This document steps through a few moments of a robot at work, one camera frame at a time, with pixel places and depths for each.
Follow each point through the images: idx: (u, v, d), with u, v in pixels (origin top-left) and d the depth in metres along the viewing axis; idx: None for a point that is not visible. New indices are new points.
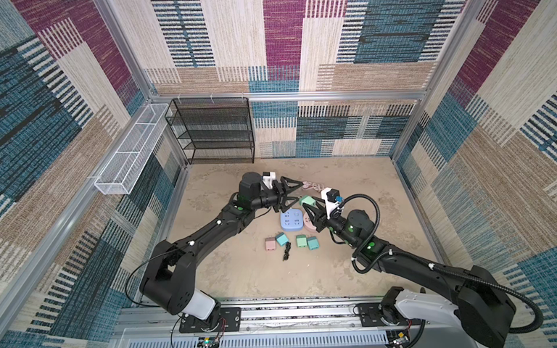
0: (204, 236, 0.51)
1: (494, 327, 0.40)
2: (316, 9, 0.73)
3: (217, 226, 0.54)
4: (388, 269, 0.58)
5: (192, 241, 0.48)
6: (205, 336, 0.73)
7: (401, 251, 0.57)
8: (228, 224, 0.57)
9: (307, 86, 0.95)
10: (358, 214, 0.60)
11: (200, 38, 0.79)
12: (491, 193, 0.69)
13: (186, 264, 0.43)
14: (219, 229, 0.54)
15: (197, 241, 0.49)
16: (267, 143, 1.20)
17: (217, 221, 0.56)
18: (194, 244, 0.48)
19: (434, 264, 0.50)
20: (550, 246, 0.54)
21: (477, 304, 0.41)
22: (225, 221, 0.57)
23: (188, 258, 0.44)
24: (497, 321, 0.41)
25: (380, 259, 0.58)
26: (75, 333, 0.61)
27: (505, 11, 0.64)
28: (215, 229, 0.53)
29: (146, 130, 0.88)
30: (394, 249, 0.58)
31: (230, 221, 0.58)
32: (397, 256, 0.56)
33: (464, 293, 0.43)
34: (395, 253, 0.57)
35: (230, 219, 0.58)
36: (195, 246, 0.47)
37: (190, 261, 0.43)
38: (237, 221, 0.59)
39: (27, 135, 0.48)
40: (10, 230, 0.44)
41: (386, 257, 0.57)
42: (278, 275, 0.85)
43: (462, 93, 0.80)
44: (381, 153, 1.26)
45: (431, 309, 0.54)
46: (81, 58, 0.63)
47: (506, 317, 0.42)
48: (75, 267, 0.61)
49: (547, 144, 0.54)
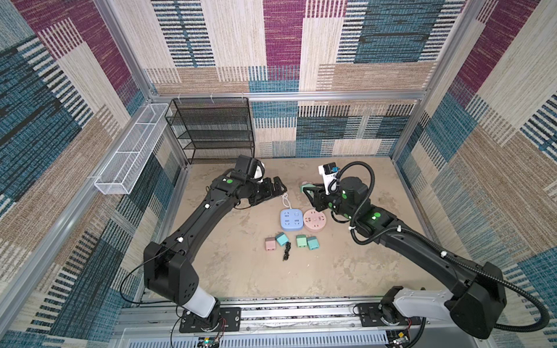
0: (193, 228, 0.47)
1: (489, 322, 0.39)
2: (316, 9, 0.73)
3: (207, 211, 0.50)
4: (392, 246, 0.53)
5: (181, 235, 0.45)
6: (205, 336, 0.73)
7: (409, 230, 0.52)
8: (217, 206, 0.52)
9: (307, 86, 0.95)
10: (353, 181, 0.57)
11: (200, 38, 0.79)
12: (491, 193, 0.69)
13: (178, 264, 0.41)
14: (209, 213, 0.50)
15: (186, 235, 0.46)
16: (267, 143, 1.20)
17: (207, 205, 0.51)
18: (184, 240, 0.45)
19: (446, 253, 0.46)
20: (550, 246, 0.54)
21: (484, 301, 0.39)
22: (215, 204, 0.52)
23: (180, 257, 0.42)
24: (492, 318, 0.40)
25: (385, 233, 0.52)
26: (75, 333, 0.61)
27: (505, 11, 0.64)
28: (204, 220, 0.49)
29: (146, 130, 0.88)
30: (402, 226, 0.53)
31: (220, 202, 0.52)
32: (405, 235, 0.51)
33: (473, 289, 0.40)
34: (404, 230, 0.52)
35: (220, 200, 0.53)
36: (186, 242, 0.44)
37: (183, 259, 0.42)
38: (229, 196, 0.54)
39: (27, 135, 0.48)
40: (10, 230, 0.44)
41: (393, 233, 0.51)
42: (278, 275, 0.85)
43: (462, 93, 0.80)
44: (381, 153, 1.26)
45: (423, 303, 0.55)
46: (81, 58, 0.63)
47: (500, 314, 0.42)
48: (75, 267, 0.61)
49: (547, 144, 0.54)
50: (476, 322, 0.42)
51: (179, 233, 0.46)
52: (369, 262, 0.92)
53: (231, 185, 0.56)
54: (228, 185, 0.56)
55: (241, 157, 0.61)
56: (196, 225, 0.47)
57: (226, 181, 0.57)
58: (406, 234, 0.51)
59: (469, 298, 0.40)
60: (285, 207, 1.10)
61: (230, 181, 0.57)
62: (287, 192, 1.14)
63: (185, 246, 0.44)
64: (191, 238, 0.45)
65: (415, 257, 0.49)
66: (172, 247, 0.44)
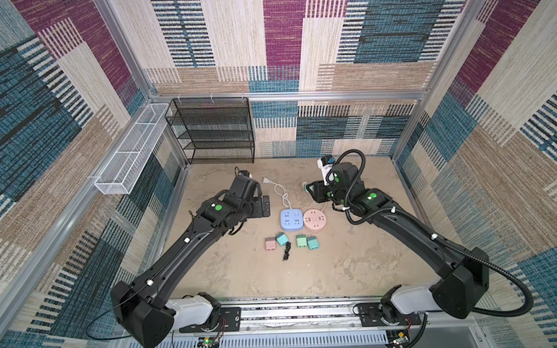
0: (167, 269, 0.42)
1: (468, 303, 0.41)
2: (316, 9, 0.73)
3: (186, 246, 0.45)
4: (386, 226, 0.53)
5: (151, 277, 0.41)
6: (205, 336, 0.73)
7: (403, 212, 0.52)
8: (200, 240, 0.46)
9: (307, 86, 0.95)
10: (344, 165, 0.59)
11: (200, 38, 0.79)
12: (491, 193, 0.69)
13: (143, 315, 0.37)
14: (189, 249, 0.44)
15: (158, 277, 0.41)
16: (267, 143, 1.20)
17: (186, 239, 0.45)
18: (154, 283, 0.40)
19: (437, 236, 0.46)
20: (550, 246, 0.54)
21: (466, 283, 0.39)
22: (196, 237, 0.46)
23: (146, 304, 0.38)
24: (472, 300, 0.41)
25: (379, 214, 0.52)
26: (75, 333, 0.61)
27: (505, 11, 0.64)
28: (182, 258, 0.43)
29: (146, 130, 0.88)
30: (397, 208, 0.52)
31: (203, 235, 0.46)
32: (399, 216, 0.51)
33: (459, 271, 0.41)
34: (397, 212, 0.51)
35: (203, 232, 0.47)
36: (155, 287, 0.40)
37: (149, 309, 0.37)
38: (214, 228, 0.48)
39: (27, 135, 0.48)
40: (10, 230, 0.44)
41: (387, 214, 0.51)
42: (278, 275, 0.85)
43: (463, 93, 0.79)
44: (381, 153, 1.26)
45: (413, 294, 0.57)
46: (81, 58, 0.63)
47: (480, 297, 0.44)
48: (76, 267, 0.61)
49: (547, 144, 0.54)
50: (458, 304, 0.43)
51: (151, 272, 0.41)
52: (369, 262, 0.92)
53: (220, 212, 0.50)
54: (217, 213, 0.49)
55: (238, 179, 0.55)
56: (170, 265, 0.42)
57: (215, 206, 0.50)
58: (399, 215, 0.51)
59: (453, 278, 0.41)
60: (285, 207, 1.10)
61: (219, 208, 0.50)
62: (287, 192, 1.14)
63: (154, 291, 0.39)
64: (162, 281, 0.41)
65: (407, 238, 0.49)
66: (141, 291, 0.39)
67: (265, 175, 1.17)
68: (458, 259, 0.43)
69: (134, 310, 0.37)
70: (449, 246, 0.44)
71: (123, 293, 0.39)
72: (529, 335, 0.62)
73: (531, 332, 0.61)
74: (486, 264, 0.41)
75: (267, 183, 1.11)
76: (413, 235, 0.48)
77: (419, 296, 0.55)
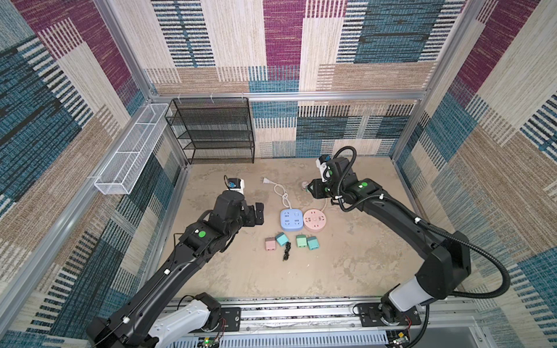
0: (143, 303, 0.40)
1: (447, 280, 0.43)
2: (316, 9, 0.73)
3: (166, 278, 0.43)
4: (373, 212, 0.56)
5: (128, 313, 0.39)
6: (205, 336, 0.73)
7: (391, 199, 0.54)
8: (181, 270, 0.44)
9: (307, 86, 0.95)
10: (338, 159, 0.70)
11: (200, 38, 0.79)
12: (491, 193, 0.69)
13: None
14: (168, 282, 0.43)
15: (135, 313, 0.39)
16: (267, 143, 1.20)
17: (166, 270, 0.44)
18: (130, 320, 0.39)
19: (421, 220, 0.49)
20: (550, 246, 0.54)
21: (445, 261, 0.42)
22: (177, 268, 0.44)
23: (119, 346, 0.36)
24: (452, 280, 0.43)
25: (368, 200, 0.55)
26: (75, 333, 0.61)
27: (505, 11, 0.64)
28: (162, 290, 0.42)
29: (146, 130, 0.88)
30: (386, 196, 0.55)
31: (184, 266, 0.45)
32: (386, 203, 0.53)
33: (438, 251, 0.43)
34: (386, 199, 0.54)
35: (184, 262, 0.45)
36: (131, 323, 0.38)
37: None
38: (195, 257, 0.46)
39: (27, 135, 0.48)
40: (10, 230, 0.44)
41: (376, 201, 0.54)
42: (278, 275, 0.85)
43: (462, 93, 0.80)
44: (381, 153, 1.26)
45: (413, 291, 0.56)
46: (81, 58, 0.63)
47: (460, 280, 0.45)
48: (76, 267, 0.61)
49: (547, 144, 0.54)
50: (437, 283, 0.45)
51: (129, 308, 0.40)
52: (369, 262, 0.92)
53: (204, 238, 0.48)
54: (201, 240, 0.47)
55: (221, 198, 0.50)
56: (149, 299, 0.41)
57: (199, 233, 0.48)
58: (388, 202, 0.53)
59: (432, 257, 0.43)
60: (285, 207, 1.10)
61: (202, 234, 0.48)
62: (287, 192, 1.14)
63: (130, 328, 0.38)
64: (138, 317, 0.39)
65: (393, 224, 0.52)
66: (115, 328, 0.38)
67: (265, 175, 1.17)
68: (438, 240, 0.45)
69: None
70: (431, 228, 0.47)
71: (98, 331, 0.38)
72: (528, 335, 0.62)
73: (531, 332, 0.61)
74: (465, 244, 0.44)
75: (267, 183, 1.11)
76: (397, 218, 0.50)
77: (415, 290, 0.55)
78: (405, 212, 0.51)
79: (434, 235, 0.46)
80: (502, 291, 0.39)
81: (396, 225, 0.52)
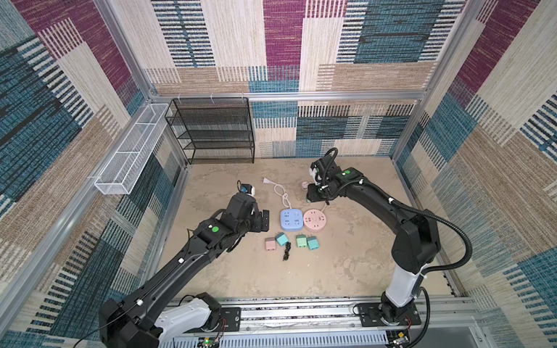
0: (157, 288, 0.42)
1: (417, 254, 0.48)
2: (316, 9, 0.73)
3: (180, 267, 0.45)
4: (355, 196, 0.61)
5: (142, 296, 0.41)
6: (205, 336, 0.73)
7: (369, 183, 0.59)
8: (194, 261, 0.46)
9: (307, 86, 0.95)
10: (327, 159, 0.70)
11: (200, 38, 0.79)
12: (491, 193, 0.69)
13: (128, 336, 0.36)
14: (180, 271, 0.45)
15: (148, 297, 0.41)
16: (267, 143, 1.20)
17: (180, 259, 0.46)
18: (143, 303, 0.40)
19: (393, 199, 0.54)
20: (550, 246, 0.54)
21: (413, 235, 0.46)
22: (191, 258, 0.46)
23: (132, 325, 0.38)
24: (421, 253, 0.48)
25: (350, 185, 0.60)
26: (75, 334, 0.61)
27: (505, 11, 0.64)
28: (172, 279, 0.43)
29: (146, 130, 0.88)
30: (365, 180, 0.60)
31: (197, 257, 0.47)
32: (365, 186, 0.59)
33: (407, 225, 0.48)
34: (365, 183, 0.59)
35: (197, 253, 0.47)
36: (145, 306, 0.40)
37: (135, 330, 0.37)
38: (208, 250, 0.48)
39: (27, 135, 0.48)
40: (10, 230, 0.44)
41: (356, 185, 0.59)
42: (278, 275, 0.85)
43: (462, 93, 0.80)
44: (381, 153, 1.26)
45: (402, 277, 0.58)
46: (81, 58, 0.63)
47: (429, 254, 0.50)
48: (76, 267, 0.61)
49: (547, 144, 0.54)
50: (408, 257, 0.49)
51: (142, 291, 0.41)
52: (369, 262, 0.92)
53: (217, 233, 0.50)
54: (213, 235, 0.50)
55: (235, 199, 0.54)
56: (162, 285, 0.43)
57: (212, 228, 0.51)
58: (367, 186, 0.58)
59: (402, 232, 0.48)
60: (285, 207, 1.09)
61: (216, 230, 0.51)
62: (287, 192, 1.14)
63: (143, 311, 0.39)
64: (151, 301, 0.41)
65: (371, 205, 0.57)
66: (129, 310, 0.39)
67: (264, 175, 1.17)
68: (407, 216, 0.50)
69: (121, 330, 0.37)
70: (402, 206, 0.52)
71: (111, 312, 0.39)
72: (528, 335, 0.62)
73: (531, 332, 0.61)
74: (438, 220, 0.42)
75: (267, 183, 1.11)
76: (375, 200, 0.55)
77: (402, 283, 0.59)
78: (381, 195, 0.55)
79: (405, 212, 0.51)
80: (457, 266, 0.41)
81: (373, 206, 0.57)
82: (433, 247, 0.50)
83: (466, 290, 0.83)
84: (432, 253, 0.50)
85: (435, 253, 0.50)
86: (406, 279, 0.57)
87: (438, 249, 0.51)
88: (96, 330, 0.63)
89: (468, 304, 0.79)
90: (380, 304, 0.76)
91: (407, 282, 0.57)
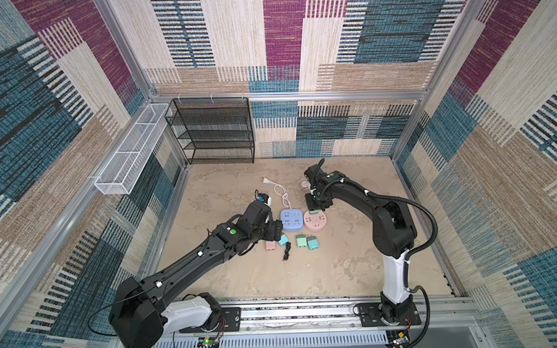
0: (176, 274, 0.45)
1: (392, 239, 0.53)
2: (316, 9, 0.73)
3: (199, 259, 0.48)
4: (341, 195, 0.68)
5: (161, 279, 0.43)
6: (205, 336, 0.73)
7: (349, 180, 0.67)
8: (211, 257, 0.50)
9: (307, 86, 0.95)
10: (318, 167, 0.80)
11: (200, 38, 0.79)
12: (491, 193, 0.69)
13: (143, 315, 0.38)
14: (200, 262, 0.48)
15: (167, 280, 0.43)
16: (266, 143, 1.20)
17: (199, 253, 0.49)
18: (162, 286, 0.42)
19: (368, 191, 0.61)
20: (550, 246, 0.54)
21: (385, 218, 0.52)
22: (209, 253, 0.50)
23: (149, 304, 0.39)
24: (394, 236, 0.53)
25: (334, 185, 0.68)
26: (76, 333, 0.61)
27: (505, 11, 0.64)
28: (191, 270, 0.46)
29: (146, 130, 0.88)
30: (345, 178, 0.68)
31: (215, 254, 0.50)
32: (347, 183, 0.66)
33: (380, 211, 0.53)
34: (345, 181, 0.67)
35: (215, 250, 0.51)
36: (162, 288, 0.42)
37: (151, 309, 0.39)
38: (225, 249, 0.52)
39: (27, 135, 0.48)
40: (10, 230, 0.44)
41: (339, 185, 0.67)
42: (278, 275, 0.85)
43: (462, 93, 0.80)
44: (381, 153, 1.26)
45: (391, 268, 0.60)
46: (81, 58, 0.63)
47: (407, 238, 0.55)
48: (75, 267, 0.61)
49: (547, 144, 0.54)
50: (387, 243, 0.54)
51: (161, 275, 0.44)
52: (369, 262, 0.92)
53: (233, 236, 0.54)
54: (230, 236, 0.54)
55: (253, 204, 0.58)
56: (180, 272, 0.45)
57: (229, 230, 0.55)
58: (349, 185, 0.65)
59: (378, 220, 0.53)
60: (285, 207, 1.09)
61: (233, 231, 0.55)
62: (287, 192, 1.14)
63: (160, 293, 0.41)
64: (170, 286, 0.43)
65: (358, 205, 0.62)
66: (148, 290, 0.41)
67: (265, 175, 1.17)
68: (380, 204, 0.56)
69: (136, 309, 0.38)
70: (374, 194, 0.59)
71: (129, 290, 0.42)
72: (529, 335, 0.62)
73: (531, 332, 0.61)
74: (410, 203, 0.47)
75: (267, 183, 1.11)
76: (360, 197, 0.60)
77: (394, 272, 0.60)
78: (361, 190, 0.62)
79: (379, 199, 0.57)
80: (429, 243, 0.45)
81: (357, 204, 0.62)
82: (409, 231, 0.55)
83: (466, 290, 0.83)
84: (410, 238, 0.55)
85: (413, 238, 0.56)
86: (393, 267, 0.59)
87: (415, 234, 0.56)
88: (94, 330, 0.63)
89: (468, 304, 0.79)
90: (379, 305, 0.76)
91: (395, 271, 0.59)
